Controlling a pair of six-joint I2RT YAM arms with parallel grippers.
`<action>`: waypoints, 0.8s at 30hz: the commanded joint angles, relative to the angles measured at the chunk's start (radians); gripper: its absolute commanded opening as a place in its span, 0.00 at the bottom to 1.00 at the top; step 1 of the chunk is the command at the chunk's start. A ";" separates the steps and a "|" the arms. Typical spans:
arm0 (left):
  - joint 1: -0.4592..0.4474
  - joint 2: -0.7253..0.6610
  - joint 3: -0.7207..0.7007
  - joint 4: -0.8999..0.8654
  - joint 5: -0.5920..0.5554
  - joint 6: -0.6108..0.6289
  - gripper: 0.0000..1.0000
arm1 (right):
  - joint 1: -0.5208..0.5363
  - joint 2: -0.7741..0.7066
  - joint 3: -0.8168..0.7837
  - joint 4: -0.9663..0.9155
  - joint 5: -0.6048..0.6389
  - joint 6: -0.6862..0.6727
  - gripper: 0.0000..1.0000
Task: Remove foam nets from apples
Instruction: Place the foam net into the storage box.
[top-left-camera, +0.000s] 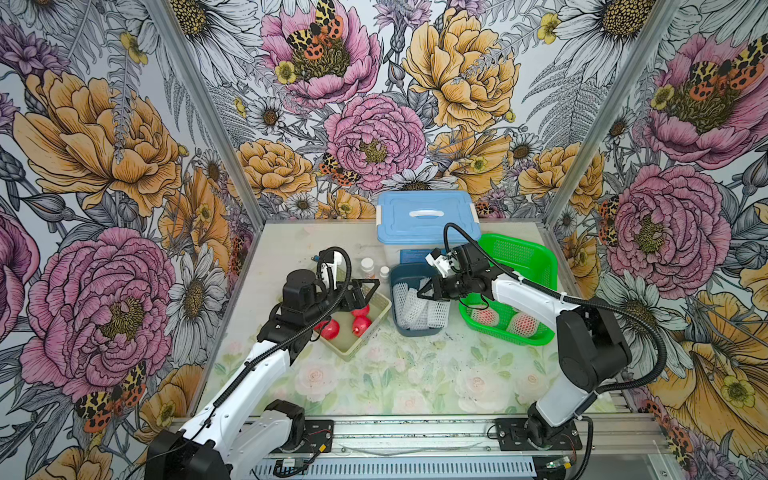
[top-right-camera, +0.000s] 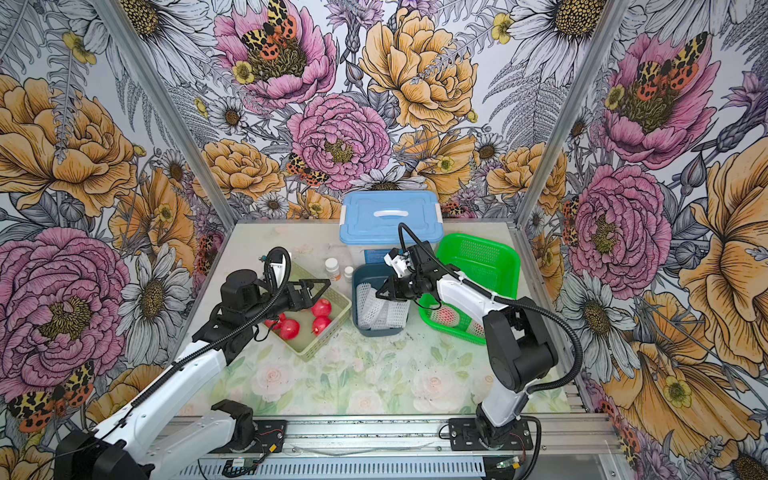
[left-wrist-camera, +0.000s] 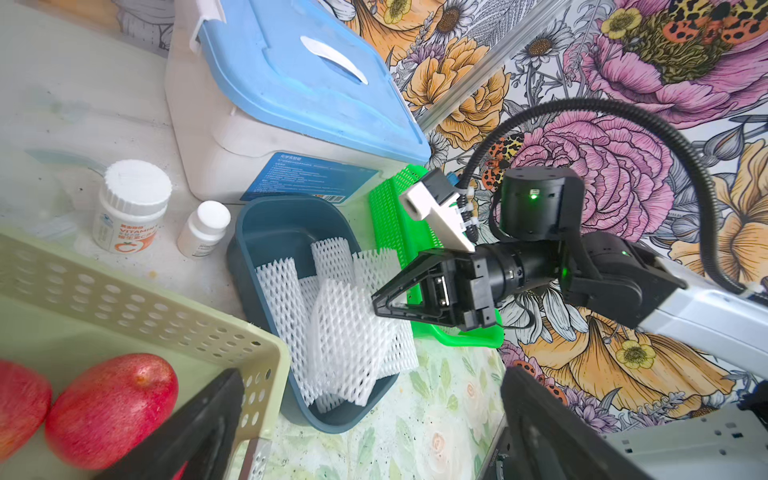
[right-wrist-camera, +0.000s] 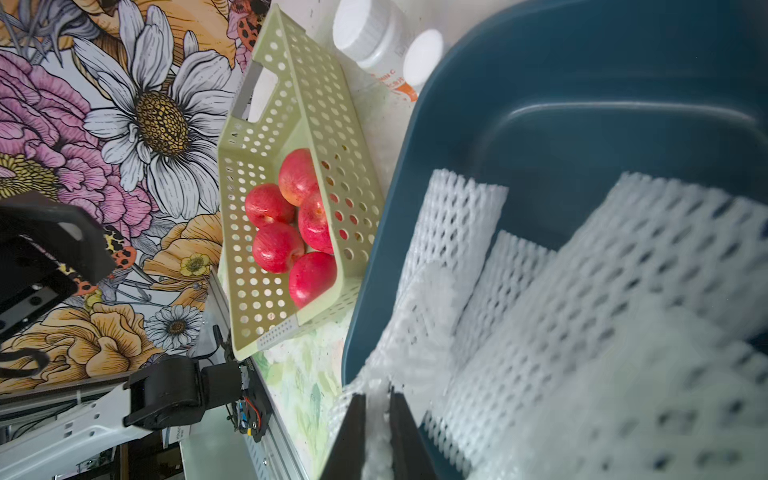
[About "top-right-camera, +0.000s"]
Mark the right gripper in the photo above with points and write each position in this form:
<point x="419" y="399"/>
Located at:
<point x="392" y="284"/>

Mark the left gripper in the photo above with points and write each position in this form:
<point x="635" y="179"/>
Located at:
<point x="305" y="293"/>

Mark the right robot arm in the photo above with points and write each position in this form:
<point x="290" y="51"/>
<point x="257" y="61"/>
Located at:
<point x="519" y="346"/>

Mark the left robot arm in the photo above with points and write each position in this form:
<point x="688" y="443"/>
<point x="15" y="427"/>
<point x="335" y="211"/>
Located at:
<point x="123" y="446"/>

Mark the dark teal plastic tray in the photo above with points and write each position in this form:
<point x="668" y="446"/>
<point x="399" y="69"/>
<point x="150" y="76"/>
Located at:
<point x="375" y="274"/>

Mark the white pill bottle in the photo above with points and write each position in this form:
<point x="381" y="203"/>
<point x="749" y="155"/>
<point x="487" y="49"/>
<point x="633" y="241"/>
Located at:
<point x="332" y="268"/>

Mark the pale green perforated basket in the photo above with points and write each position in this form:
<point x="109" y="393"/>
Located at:
<point x="306" y="331"/>

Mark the blue lidded storage box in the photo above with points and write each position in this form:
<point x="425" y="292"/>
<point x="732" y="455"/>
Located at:
<point x="368" y="222"/>

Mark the bright green perforated basket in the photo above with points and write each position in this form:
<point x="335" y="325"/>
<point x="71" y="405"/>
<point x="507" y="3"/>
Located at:
<point x="492" y="265"/>

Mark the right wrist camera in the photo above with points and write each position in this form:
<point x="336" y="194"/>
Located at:
<point x="401" y="261"/>

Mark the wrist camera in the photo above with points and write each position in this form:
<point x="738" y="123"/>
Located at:
<point x="401" y="261"/>
<point x="275" y="266"/>

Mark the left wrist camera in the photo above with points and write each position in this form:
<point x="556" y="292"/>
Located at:
<point x="275" y="266"/>

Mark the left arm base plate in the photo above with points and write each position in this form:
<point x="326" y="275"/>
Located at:
<point x="263" y="436"/>

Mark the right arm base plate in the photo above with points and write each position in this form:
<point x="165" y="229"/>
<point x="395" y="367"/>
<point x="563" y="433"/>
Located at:
<point x="472" y="434"/>

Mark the aluminium front rail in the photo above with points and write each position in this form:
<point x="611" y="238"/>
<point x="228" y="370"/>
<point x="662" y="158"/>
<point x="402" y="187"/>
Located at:
<point x="559" y="446"/>

